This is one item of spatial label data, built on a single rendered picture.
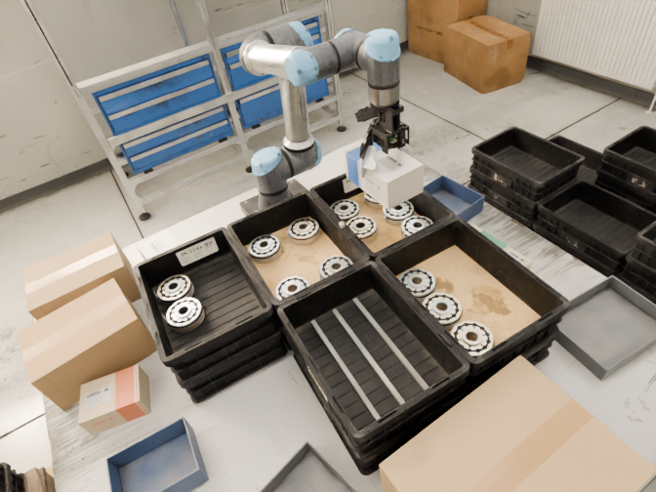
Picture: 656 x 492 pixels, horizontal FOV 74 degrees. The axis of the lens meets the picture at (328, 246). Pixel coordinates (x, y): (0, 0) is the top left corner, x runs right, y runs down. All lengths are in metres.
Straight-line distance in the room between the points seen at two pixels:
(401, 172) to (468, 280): 0.37
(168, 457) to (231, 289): 0.47
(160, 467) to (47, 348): 0.47
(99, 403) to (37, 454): 1.10
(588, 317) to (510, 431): 0.56
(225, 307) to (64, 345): 0.45
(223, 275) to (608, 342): 1.12
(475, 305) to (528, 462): 0.43
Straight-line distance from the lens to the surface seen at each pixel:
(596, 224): 2.28
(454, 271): 1.32
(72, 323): 1.50
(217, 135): 3.21
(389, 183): 1.13
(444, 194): 1.79
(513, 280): 1.27
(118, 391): 1.38
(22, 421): 2.62
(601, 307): 1.50
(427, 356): 1.15
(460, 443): 0.98
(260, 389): 1.30
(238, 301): 1.33
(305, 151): 1.63
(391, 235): 1.42
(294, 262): 1.39
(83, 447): 1.44
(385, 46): 1.03
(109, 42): 3.78
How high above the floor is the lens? 1.81
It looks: 44 degrees down
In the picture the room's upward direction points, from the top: 10 degrees counter-clockwise
